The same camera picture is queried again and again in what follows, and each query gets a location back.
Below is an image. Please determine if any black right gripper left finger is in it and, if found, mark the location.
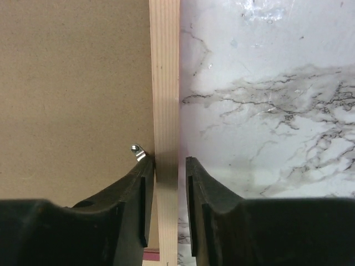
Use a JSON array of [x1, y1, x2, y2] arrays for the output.
[[1, 157, 155, 265]]

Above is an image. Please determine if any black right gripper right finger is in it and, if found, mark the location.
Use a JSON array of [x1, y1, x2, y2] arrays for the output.
[[186, 157, 354, 265]]

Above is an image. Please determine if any brown frame backing board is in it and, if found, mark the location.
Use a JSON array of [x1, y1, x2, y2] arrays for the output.
[[1, 1, 154, 206]]

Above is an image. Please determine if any pink wooden picture frame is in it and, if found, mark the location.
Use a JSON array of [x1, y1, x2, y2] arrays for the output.
[[149, 1, 180, 265]]

